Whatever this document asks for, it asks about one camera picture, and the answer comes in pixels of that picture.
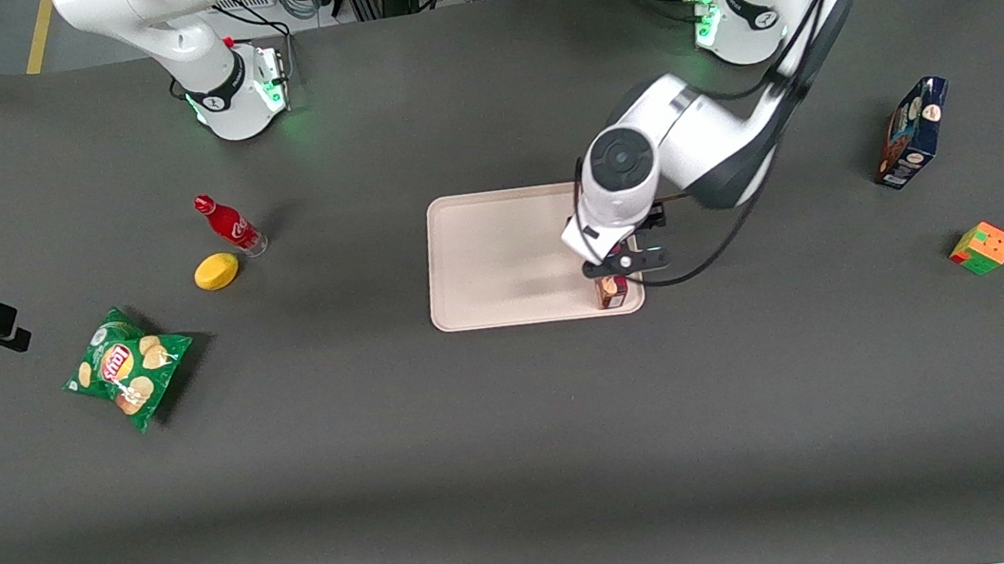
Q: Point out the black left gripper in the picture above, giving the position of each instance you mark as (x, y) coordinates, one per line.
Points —
(653, 217)

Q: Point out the red cookie box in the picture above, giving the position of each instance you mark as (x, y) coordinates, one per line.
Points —
(613, 292)

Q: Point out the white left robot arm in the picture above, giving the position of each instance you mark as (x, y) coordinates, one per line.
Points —
(696, 143)

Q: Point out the beige plastic tray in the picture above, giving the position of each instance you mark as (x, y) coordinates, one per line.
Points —
(500, 263)

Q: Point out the blue cookie box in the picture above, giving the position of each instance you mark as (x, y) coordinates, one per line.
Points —
(913, 131)

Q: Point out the green chips bag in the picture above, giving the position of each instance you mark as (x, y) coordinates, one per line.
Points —
(127, 366)

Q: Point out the yellow lemon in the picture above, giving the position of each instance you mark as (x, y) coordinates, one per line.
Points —
(216, 271)

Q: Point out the red cola bottle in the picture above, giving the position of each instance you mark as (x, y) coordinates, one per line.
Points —
(229, 224)

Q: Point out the dark grey table cover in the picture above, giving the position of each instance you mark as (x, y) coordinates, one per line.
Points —
(524, 461)

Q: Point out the colourful puzzle cube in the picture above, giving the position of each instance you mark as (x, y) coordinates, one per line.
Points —
(984, 249)

